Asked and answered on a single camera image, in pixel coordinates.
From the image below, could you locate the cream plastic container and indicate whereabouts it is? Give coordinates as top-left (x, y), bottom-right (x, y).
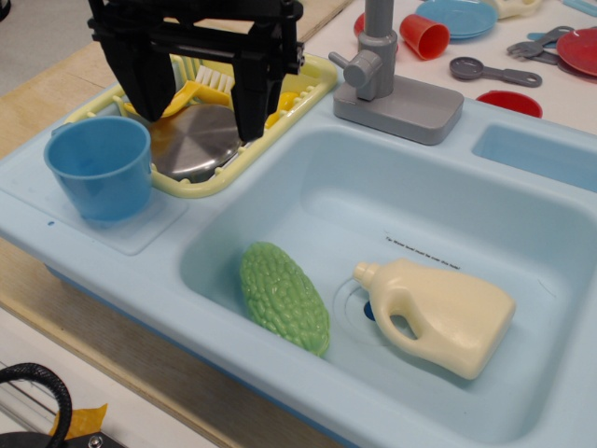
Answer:
top-left (493, 0), bottom-right (543, 20)

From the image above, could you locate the blue plastic cup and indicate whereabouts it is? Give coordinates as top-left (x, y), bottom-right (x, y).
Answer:
top-left (44, 116), bottom-right (151, 222)

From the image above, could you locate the stainless steel pot lid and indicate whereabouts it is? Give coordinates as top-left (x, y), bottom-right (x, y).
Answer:
top-left (149, 104), bottom-right (242, 183)

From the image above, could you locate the red plate behind faucet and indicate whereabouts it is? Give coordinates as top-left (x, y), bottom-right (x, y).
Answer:
top-left (353, 13), bottom-right (366, 37)

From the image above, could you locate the light blue toy sink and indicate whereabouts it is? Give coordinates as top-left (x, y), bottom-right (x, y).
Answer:
top-left (1, 60), bottom-right (596, 447)

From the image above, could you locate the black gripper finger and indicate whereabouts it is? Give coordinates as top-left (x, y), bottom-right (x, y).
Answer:
top-left (232, 21), bottom-right (299, 141)
top-left (101, 39), bottom-right (176, 121)

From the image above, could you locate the blue plastic plate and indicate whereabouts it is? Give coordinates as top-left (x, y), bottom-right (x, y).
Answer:
top-left (415, 0), bottom-right (498, 40)

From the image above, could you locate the yellow dish brush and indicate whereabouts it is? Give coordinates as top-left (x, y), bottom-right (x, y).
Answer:
top-left (123, 65), bottom-right (234, 118)

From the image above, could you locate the yellow dish drying rack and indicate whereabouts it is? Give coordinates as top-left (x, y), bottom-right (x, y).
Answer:
top-left (63, 54), bottom-right (337, 199)

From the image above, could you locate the grey plastic fork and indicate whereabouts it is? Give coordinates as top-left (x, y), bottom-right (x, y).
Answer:
top-left (507, 26), bottom-right (573, 65)

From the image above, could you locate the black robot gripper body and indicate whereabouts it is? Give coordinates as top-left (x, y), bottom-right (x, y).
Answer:
top-left (89, 1), bottom-right (304, 75)

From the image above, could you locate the red plastic bowl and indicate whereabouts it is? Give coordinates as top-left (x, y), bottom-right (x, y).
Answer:
top-left (476, 91), bottom-right (543, 119)

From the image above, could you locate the yellow tape piece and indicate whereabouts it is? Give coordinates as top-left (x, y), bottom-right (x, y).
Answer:
top-left (65, 403), bottom-right (108, 440)

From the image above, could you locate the grey toy faucet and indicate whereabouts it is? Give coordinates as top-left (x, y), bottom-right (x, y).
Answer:
top-left (328, 1), bottom-right (464, 146)

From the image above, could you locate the cream detergent bottle toy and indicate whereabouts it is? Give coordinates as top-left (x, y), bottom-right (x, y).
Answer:
top-left (353, 259), bottom-right (516, 380)

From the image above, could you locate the black braided cable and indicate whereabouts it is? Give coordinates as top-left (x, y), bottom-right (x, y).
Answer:
top-left (0, 362), bottom-right (74, 448)

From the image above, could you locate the red plastic plate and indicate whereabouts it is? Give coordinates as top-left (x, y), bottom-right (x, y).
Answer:
top-left (556, 28), bottom-right (597, 76)

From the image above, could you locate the green bitter melon toy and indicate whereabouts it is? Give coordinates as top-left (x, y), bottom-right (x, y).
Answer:
top-left (240, 242), bottom-right (330, 357)

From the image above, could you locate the blue sink drain plug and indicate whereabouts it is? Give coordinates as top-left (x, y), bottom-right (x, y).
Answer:
top-left (364, 301), bottom-right (376, 322)

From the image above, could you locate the red plastic cup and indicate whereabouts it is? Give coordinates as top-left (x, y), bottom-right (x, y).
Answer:
top-left (399, 14), bottom-right (451, 61)

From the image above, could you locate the grey plastic spoon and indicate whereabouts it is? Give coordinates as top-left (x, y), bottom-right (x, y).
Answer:
top-left (449, 57), bottom-right (543, 88)

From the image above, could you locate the yellow plastic utensil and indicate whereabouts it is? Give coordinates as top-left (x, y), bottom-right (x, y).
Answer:
top-left (265, 91), bottom-right (299, 129)

